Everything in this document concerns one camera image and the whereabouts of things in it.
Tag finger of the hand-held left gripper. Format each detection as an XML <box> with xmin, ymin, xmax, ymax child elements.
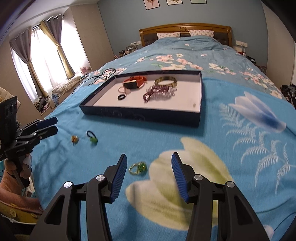
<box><xmin>5</xmin><ymin>126</ymin><xmax>58</xmax><ymax>158</ymax></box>
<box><xmin>17</xmin><ymin>117</ymin><xmax>58</xmax><ymax>137</ymax></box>

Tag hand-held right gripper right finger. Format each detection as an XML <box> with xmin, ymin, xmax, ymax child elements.
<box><xmin>171</xmin><ymin>152</ymin><xmax>271</xmax><ymax>241</ymax></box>

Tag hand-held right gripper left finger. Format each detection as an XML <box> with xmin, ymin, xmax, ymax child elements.
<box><xmin>30</xmin><ymin>153</ymin><xmax>128</xmax><ymax>241</ymax></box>

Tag green bead ring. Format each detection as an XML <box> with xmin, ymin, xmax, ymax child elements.
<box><xmin>129</xmin><ymin>161</ymin><xmax>148</xmax><ymax>176</ymax></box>

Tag green pendant dark loop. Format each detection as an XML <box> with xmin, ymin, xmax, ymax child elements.
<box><xmin>87</xmin><ymin>131</ymin><xmax>98</xmax><ymax>144</ymax></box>

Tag dark blue cardboard tray box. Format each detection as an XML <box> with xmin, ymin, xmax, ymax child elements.
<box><xmin>79</xmin><ymin>70</ymin><xmax>203</xmax><ymax>128</ymax></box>

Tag purple bead bracelet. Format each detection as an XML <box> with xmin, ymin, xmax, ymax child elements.
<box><xmin>143</xmin><ymin>85</ymin><xmax>173</xmax><ymax>103</ymax></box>

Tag orange smart watch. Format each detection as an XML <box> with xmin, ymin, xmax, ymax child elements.
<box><xmin>122</xmin><ymin>76</ymin><xmax>148</xmax><ymax>90</ymax></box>

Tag amber bangle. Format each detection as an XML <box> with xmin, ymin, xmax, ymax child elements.
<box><xmin>154</xmin><ymin>75</ymin><xmax>178</xmax><ymax>88</ymax></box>

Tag person's left hand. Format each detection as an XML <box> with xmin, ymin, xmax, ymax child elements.
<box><xmin>4</xmin><ymin>158</ymin><xmax>31</xmax><ymax>180</ymax></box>

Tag mixed clothes heap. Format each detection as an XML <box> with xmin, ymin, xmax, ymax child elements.
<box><xmin>33</xmin><ymin>95</ymin><xmax>59</xmax><ymax>115</ymax></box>

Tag beige quilted coat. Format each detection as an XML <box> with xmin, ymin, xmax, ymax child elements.
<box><xmin>0</xmin><ymin>87</ymin><xmax>16</xmax><ymax>102</ymax></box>

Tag white folded quilt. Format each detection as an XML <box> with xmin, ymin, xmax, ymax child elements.
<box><xmin>52</xmin><ymin>75</ymin><xmax>81</xmax><ymax>93</ymax></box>

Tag bright blue flower blanket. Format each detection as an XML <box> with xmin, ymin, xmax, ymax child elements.
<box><xmin>30</xmin><ymin>70</ymin><xmax>296</xmax><ymax>241</ymax></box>

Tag white sheer curtain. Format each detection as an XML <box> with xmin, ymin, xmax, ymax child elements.
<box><xmin>13</xmin><ymin>21</ymin><xmax>74</xmax><ymax>93</ymax></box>

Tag grey and gold curtain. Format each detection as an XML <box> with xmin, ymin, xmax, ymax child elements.
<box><xmin>39</xmin><ymin>15</ymin><xmax>75</xmax><ymax>79</ymax></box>
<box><xmin>9</xmin><ymin>25</ymin><xmax>48</xmax><ymax>99</ymax></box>

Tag yellow dotted garment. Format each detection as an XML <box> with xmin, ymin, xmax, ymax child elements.
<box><xmin>0</xmin><ymin>199</ymin><xmax>44</xmax><ymax>224</ymax></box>

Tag cosmetics on nightstand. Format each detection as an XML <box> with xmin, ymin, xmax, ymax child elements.
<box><xmin>113</xmin><ymin>45</ymin><xmax>137</xmax><ymax>58</ymax></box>

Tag blue-grey floral duvet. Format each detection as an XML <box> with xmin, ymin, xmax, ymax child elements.
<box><xmin>76</xmin><ymin>35</ymin><xmax>292</xmax><ymax>109</ymax></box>

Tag dark clothes pile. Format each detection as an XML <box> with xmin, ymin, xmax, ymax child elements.
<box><xmin>280</xmin><ymin>85</ymin><xmax>296</xmax><ymax>105</ymax></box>

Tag white patterned pillow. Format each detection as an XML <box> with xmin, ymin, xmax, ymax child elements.
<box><xmin>157</xmin><ymin>32</ymin><xmax>181</xmax><ymax>39</ymax></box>
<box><xmin>188</xmin><ymin>30</ymin><xmax>214</xmax><ymax>37</ymax></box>

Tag wooden bed headboard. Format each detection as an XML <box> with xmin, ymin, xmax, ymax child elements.
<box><xmin>139</xmin><ymin>23</ymin><xmax>232</xmax><ymax>48</ymax></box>

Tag beige wardrobe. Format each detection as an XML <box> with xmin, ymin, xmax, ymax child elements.
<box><xmin>262</xmin><ymin>3</ymin><xmax>292</xmax><ymax>79</ymax></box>

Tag black cable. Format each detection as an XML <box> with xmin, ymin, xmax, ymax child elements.
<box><xmin>72</xmin><ymin>68</ymin><xmax>116</xmax><ymax>94</ymax></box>

